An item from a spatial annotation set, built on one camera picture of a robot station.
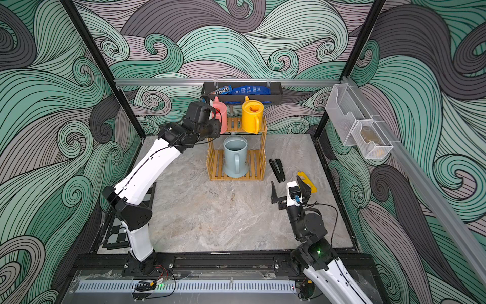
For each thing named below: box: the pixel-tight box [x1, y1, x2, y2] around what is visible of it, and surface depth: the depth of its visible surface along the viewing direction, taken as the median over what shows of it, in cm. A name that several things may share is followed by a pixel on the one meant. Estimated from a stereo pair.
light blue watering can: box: [222, 134, 249, 178], surface depth 88 cm
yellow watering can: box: [241, 95, 264, 135], surface depth 80 cm
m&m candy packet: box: [209, 84, 233, 96], surface depth 94 cm
